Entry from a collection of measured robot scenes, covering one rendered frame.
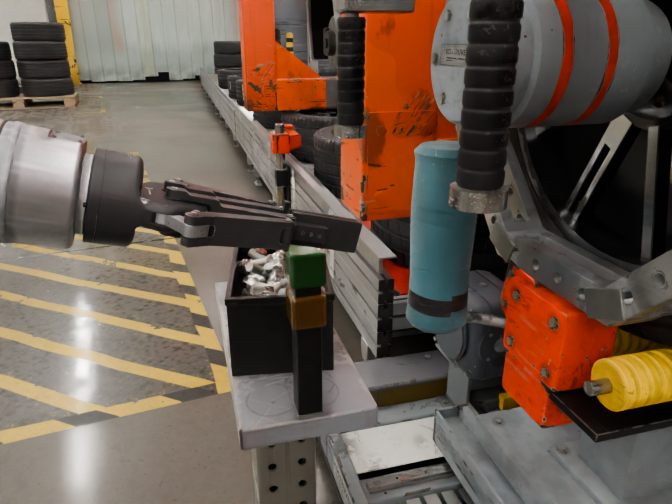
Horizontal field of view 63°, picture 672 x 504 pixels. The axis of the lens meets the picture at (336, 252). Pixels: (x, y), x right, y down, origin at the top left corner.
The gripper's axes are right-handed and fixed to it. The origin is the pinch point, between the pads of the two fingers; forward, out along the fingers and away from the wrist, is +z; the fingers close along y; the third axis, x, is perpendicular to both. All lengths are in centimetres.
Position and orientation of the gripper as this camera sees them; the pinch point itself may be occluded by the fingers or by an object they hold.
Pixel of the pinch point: (322, 231)
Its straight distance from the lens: 51.2
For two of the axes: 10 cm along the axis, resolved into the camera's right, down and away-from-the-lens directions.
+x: -2.5, 9.3, 2.6
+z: 9.1, 1.3, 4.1
